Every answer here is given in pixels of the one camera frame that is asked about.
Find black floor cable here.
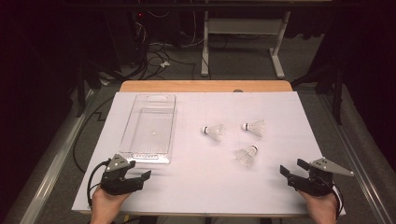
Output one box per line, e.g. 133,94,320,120
72,96,116,174

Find white shuttlecock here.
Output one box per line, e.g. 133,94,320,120
233,144,260,168
241,119,266,138
201,123,226,143

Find white table cover board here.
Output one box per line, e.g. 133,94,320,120
71,91,347,217

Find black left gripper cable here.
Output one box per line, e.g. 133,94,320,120
86,160,112,209

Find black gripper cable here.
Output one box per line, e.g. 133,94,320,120
86,160,112,209
323,178,346,220

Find tangle of floor cables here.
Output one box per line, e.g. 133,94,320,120
122,40,197,81

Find white metal stand frame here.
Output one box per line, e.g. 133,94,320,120
200,0,292,80

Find grey metal rail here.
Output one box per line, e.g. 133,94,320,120
320,92,396,224
18,88,95,224

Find person's left hand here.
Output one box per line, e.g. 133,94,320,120
90,188,133,224

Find black metal stand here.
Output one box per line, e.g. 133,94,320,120
74,59,104,119
290,62,345,126

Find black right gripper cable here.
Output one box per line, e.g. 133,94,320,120
323,178,346,220

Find clear plastic tray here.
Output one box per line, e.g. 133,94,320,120
119,93,177,165

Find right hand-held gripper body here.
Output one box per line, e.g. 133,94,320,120
288,157,355,198

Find person's right hand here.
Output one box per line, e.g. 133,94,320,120
298,189,340,224

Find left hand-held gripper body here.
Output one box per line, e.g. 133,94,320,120
100,153,145,196

